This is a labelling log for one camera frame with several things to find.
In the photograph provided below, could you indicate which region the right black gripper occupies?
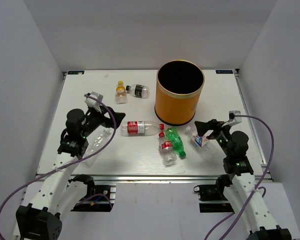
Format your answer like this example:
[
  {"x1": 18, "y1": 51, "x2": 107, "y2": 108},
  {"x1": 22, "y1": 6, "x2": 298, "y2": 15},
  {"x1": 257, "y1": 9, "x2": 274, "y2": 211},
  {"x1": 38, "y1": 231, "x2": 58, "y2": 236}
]
[{"x1": 194, "y1": 119, "x2": 234, "y2": 157}]

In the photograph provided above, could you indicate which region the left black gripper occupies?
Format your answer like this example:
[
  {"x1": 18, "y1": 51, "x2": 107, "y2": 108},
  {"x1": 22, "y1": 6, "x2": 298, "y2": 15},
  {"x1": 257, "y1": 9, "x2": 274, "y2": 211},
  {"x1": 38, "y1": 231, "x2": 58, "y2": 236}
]
[{"x1": 81, "y1": 105, "x2": 126, "y2": 138}]

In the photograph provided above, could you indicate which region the blue white label bottle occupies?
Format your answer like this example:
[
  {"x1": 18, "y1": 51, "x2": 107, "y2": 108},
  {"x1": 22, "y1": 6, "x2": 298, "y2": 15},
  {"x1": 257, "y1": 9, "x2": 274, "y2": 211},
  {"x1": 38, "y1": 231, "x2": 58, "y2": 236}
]
[{"x1": 185, "y1": 126, "x2": 215, "y2": 154}]

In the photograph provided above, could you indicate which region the large red label bottle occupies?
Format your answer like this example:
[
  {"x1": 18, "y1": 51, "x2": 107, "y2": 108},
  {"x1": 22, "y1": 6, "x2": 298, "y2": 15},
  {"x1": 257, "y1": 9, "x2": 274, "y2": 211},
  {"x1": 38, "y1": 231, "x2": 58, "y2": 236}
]
[{"x1": 120, "y1": 120, "x2": 165, "y2": 137}]

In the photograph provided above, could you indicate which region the yellow cap small bottle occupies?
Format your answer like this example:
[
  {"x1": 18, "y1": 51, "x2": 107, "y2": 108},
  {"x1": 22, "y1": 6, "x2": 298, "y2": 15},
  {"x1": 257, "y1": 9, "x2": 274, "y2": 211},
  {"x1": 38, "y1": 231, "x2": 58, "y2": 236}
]
[{"x1": 115, "y1": 81, "x2": 127, "y2": 104}]

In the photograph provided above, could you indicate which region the green plastic bottle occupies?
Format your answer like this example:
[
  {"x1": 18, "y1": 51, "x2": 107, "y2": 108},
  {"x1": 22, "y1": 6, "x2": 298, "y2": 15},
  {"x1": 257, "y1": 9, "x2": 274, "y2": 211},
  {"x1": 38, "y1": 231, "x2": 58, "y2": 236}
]
[{"x1": 165, "y1": 127, "x2": 186, "y2": 159}]

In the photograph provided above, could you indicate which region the clear crushed plastic bottle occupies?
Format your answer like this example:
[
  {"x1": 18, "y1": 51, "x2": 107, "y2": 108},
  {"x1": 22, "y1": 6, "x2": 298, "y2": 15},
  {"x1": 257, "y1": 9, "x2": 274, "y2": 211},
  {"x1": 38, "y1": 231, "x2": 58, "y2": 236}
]
[{"x1": 80, "y1": 128, "x2": 112, "y2": 168}]

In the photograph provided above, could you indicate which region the black label small bottle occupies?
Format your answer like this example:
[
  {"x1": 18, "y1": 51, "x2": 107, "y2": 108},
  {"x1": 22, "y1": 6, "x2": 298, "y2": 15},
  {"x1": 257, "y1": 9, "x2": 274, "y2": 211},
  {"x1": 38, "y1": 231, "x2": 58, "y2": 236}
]
[{"x1": 125, "y1": 84, "x2": 149, "y2": 99}]

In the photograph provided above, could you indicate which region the small red label bottle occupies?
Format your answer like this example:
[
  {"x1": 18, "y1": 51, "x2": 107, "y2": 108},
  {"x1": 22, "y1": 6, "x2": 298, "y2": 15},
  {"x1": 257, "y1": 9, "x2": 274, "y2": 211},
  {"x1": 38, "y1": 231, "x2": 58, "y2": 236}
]
[{"x1": 158, "y1": 132, "x2": 177, "y2": 166}]

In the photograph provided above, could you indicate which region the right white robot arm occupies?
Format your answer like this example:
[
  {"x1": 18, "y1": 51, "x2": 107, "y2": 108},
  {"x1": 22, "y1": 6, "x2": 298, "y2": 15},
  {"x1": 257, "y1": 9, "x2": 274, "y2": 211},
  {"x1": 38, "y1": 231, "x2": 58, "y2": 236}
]
[{"x1": 194, "y1": 114, "x2": 292, "y2": 240}]

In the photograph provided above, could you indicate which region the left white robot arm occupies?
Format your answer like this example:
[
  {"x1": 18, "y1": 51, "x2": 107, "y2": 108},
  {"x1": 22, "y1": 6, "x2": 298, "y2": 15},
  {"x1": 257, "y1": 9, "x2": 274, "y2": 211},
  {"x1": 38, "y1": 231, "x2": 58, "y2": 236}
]
[{"x1": 16, "y1": 106, "x2": 126, "y2": 240}]

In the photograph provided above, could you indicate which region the orange cylindrical bin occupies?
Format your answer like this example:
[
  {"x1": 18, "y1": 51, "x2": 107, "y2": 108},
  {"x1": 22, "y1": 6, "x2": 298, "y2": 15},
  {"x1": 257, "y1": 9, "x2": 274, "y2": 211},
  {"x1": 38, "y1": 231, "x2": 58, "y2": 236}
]
[{"x1": 154, "y1": 59, "x2": 205, "y2": 126}]

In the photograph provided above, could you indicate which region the right blue corner sticker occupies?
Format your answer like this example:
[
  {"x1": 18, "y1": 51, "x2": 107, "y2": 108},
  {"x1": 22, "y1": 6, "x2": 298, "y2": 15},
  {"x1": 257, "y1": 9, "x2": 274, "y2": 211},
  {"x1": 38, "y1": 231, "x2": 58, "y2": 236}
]
[{"x1": 215, "y1": 69, "x2": 233, "y2": 74}]

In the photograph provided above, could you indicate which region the blue corner sticker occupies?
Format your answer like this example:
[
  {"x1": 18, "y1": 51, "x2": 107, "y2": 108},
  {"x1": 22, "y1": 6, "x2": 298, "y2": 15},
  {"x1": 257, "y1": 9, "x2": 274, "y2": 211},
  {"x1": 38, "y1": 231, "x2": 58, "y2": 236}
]
[
  {"x1": 215, "y1": 69, "x2": 233, "y2": 74},
  {"x1": 67, "y1": 70, "x2": 85, "y2": 75}
]

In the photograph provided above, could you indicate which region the left blue corner sticker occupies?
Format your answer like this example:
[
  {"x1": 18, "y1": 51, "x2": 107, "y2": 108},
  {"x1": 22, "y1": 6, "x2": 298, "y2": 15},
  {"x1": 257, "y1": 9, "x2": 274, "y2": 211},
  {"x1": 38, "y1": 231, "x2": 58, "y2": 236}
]
[{"x1": 67, "y1": 70, "x2": 85, "y2": 75}]

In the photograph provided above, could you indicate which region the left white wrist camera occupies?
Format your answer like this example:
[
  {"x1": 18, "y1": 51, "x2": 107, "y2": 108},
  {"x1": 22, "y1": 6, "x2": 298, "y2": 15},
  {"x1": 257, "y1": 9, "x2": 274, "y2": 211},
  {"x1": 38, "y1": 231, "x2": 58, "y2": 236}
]
[{"x1": 84, "y1": 91, "x2": 104, "y2": 113}]

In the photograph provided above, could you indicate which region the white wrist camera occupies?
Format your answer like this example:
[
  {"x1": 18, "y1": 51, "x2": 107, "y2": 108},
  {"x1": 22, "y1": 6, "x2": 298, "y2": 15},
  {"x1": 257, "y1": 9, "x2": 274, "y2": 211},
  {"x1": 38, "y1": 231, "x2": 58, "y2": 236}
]
[
  {"x1": 84, "y1": 91, "x2": 104, "y2": 113},
  {"x1": 223, "y1": 110, "x2": 242, "y2": 127}
]

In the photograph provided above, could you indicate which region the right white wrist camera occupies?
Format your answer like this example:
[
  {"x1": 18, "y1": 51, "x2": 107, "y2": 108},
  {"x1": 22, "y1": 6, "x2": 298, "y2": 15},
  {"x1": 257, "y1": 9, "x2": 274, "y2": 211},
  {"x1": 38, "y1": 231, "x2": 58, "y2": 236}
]
[{"x1": 223, "y1": 110, "x2": 242, "y2": 127}]

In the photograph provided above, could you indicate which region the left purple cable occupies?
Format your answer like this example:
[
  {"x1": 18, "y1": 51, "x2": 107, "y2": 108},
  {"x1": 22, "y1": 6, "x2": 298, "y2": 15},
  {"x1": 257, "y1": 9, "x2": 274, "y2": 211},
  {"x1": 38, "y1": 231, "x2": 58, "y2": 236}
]
[{"x1": 0, "y1": 93, "x2": 117, "y2": 240}]

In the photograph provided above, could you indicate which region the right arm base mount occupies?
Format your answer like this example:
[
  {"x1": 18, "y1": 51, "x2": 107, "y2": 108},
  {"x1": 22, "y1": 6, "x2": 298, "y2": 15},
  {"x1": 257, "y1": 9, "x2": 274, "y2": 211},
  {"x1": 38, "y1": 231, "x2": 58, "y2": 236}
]
[{"x1": 193, "y1": 174, "x2": 234, "y2": 213}]

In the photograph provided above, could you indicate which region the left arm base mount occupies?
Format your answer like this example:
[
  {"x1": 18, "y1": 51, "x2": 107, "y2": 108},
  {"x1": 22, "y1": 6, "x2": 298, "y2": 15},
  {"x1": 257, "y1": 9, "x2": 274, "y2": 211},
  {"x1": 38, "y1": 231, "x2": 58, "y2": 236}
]
[{"x1": 68, "y1": 174, "x2": 114, "y2": 213}]

